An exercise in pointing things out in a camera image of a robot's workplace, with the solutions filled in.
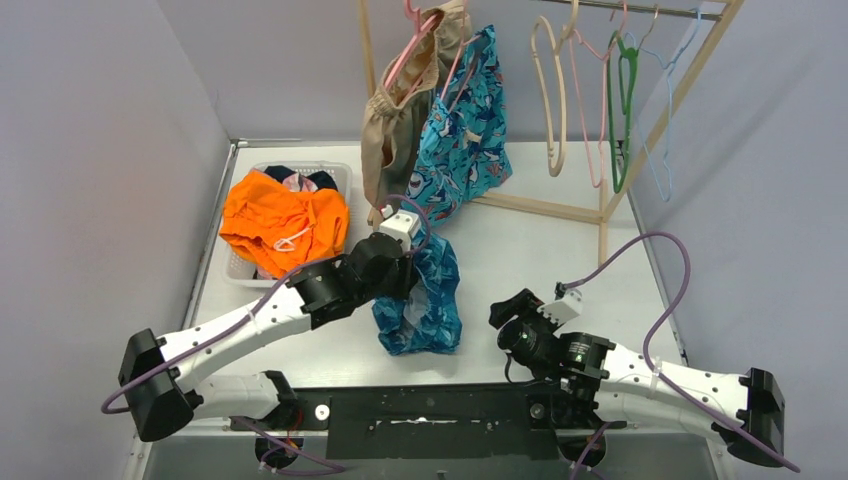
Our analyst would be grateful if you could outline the dark blue whale shorts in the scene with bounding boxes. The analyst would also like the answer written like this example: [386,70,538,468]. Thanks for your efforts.
[372,233,462,356]

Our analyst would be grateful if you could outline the orange shorts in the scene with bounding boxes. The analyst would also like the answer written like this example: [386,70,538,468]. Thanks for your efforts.
[219,170,350,279]

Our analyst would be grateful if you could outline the navy blue shorts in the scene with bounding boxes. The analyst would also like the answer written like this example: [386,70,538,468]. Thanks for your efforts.
[264,165,338,192]

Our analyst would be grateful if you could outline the pink shark print shorts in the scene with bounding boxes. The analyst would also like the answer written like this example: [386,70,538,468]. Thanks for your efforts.
[282,174,320,193]

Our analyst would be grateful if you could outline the wooden hanger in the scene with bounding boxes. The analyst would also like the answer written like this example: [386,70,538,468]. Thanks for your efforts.
[529,0,581,179]

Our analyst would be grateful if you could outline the white perforated plastic basket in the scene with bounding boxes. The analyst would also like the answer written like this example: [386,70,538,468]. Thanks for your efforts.
[219,161,353,288]

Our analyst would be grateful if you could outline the green plastic hanger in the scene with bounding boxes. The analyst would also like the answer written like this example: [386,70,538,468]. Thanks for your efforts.
[605,1,658,193]

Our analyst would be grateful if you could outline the pink wire hanger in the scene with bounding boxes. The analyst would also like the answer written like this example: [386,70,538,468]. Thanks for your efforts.
[568,3,629,189]

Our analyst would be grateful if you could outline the light blue wire hanger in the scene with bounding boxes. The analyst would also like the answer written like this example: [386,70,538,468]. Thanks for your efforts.
[625,7,702,203]

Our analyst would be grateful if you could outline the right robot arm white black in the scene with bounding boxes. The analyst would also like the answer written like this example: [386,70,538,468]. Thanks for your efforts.
[488,289,785,468]

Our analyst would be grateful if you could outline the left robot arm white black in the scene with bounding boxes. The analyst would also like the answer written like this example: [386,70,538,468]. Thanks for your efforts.
[115,230,418,442]

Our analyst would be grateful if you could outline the light blue shark shorts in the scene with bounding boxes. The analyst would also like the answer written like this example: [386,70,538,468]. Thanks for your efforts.
[406,24,513,226]

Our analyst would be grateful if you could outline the beige shorts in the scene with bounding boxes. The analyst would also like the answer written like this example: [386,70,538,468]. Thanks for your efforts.
[360,4,444,212]

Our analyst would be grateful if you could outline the thin pink hanger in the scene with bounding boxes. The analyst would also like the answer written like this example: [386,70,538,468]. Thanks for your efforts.
[436,1,480,111]

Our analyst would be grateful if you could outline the pink plastic hanger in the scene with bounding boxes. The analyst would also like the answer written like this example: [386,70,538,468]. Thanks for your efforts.
[383,0,439,90]

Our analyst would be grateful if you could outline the wooden clothes rack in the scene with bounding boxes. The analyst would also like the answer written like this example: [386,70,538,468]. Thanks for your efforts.
[356,0,745,266]

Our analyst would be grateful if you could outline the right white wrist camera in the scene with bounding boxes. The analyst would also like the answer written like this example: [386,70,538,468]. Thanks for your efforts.
[537,283,584,328]

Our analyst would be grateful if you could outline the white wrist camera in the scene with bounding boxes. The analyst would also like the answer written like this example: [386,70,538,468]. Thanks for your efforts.
[377,206,422,252]
[537,283,584,328]

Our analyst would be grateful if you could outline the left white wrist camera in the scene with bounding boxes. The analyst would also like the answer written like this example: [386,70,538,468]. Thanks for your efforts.
[377,206,422,252]

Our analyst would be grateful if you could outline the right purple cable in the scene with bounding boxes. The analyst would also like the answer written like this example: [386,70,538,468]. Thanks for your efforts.
[556,231,802,480]

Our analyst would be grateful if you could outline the purple cable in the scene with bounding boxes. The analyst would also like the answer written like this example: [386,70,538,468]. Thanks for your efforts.
[556,231,802,480]
[100,193,433,477]

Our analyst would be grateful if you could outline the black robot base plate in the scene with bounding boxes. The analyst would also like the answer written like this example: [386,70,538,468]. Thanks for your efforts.
[248,383,601,460]

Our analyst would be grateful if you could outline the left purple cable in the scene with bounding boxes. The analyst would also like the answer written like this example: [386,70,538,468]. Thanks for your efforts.
[100,193,433,477]

